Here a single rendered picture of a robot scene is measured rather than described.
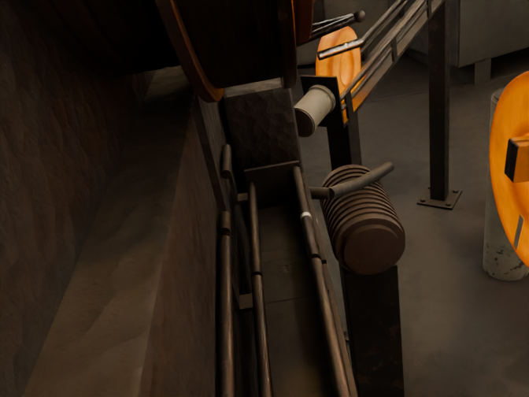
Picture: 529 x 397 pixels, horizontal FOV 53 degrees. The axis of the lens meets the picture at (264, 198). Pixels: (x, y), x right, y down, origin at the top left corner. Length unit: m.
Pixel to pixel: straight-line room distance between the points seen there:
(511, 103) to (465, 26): 2.26
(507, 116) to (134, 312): 0.32
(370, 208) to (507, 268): 0.71
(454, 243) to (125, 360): 1.52
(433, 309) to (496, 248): 0.23
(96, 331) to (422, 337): 1.21
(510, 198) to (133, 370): 0.33
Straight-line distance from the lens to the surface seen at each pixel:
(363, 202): 0.95
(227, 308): 0.45
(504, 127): 0.47
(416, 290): 1.56
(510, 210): 0.48
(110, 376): 0.26
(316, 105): 0.96
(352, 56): 1.10
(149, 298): 0.29
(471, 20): 2.73
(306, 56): 3.32
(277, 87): 0.75
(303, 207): 0.62
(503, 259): 1.56
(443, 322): 1.47
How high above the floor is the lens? 1.05
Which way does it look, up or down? 31 degrees down
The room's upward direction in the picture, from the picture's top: 12 degrees counter-clockwise
